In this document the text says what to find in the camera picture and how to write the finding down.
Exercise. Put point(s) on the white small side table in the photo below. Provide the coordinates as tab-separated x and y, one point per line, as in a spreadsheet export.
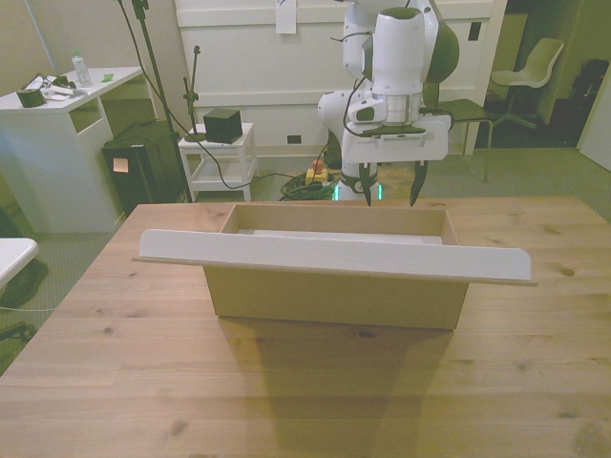
220	160

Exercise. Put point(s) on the dark seat metal chair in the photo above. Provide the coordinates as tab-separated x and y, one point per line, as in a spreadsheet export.
465	114

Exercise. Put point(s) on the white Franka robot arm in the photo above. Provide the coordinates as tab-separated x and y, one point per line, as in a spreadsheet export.
398	62

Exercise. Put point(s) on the green sticky note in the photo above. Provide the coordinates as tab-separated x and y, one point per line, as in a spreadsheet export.
109	76

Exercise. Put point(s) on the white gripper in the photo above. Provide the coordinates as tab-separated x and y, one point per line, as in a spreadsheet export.
396	140

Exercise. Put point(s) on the white paper sheet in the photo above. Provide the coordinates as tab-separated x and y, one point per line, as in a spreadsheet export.
286	15

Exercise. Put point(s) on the white-lined cardboard box lid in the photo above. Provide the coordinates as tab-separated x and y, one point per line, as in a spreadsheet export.
334	255

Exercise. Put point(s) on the white swivel chair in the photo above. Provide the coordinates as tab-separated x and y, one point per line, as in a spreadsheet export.
527	71

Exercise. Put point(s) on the red emergency stop button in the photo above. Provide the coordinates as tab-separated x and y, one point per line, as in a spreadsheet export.
318	172

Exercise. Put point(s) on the black cube speaker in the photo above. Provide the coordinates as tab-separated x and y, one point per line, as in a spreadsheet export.
222	125

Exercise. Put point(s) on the black tripod stand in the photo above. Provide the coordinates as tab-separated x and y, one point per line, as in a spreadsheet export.
157	86

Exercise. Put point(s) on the white desk cabinet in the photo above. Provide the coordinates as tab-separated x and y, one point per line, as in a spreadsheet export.
57	143

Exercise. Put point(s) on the black computer tower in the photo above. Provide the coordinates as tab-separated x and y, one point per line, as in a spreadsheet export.
138	164

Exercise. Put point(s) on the open wooden box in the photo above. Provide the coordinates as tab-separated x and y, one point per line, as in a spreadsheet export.
336	286

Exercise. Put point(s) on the clear plastic water bottle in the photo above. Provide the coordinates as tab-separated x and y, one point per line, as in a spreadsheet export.
81	69

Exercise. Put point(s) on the black microphone stand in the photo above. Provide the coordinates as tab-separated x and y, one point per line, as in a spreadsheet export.
193	105

